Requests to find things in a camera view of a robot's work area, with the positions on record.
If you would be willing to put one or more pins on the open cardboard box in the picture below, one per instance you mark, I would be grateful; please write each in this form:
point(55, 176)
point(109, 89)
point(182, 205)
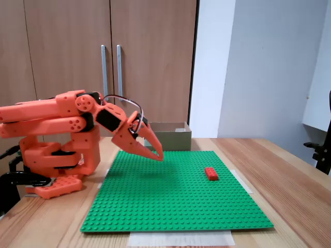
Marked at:
point(173, 139)

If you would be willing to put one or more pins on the green lego baseplate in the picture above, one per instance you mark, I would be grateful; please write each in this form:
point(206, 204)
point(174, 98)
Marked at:
point(168, 201)

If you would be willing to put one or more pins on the red lego block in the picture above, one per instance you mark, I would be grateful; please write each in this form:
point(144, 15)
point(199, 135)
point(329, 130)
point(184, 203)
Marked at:
point(211, 173)

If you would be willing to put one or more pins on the masking tape strip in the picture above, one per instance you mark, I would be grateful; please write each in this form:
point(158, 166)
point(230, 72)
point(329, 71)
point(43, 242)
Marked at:
point(181, 239)
point(244, 183)

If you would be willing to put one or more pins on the brown wooden cabinet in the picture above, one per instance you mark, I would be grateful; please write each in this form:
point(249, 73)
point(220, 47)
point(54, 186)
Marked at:
point(64, 51)

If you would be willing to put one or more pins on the black table clamp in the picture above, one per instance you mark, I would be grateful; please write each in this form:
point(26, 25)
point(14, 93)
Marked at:
point(15, 178)

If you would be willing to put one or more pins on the white panel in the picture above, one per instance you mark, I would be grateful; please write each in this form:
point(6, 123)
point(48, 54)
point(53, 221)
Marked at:
point(320, 90)

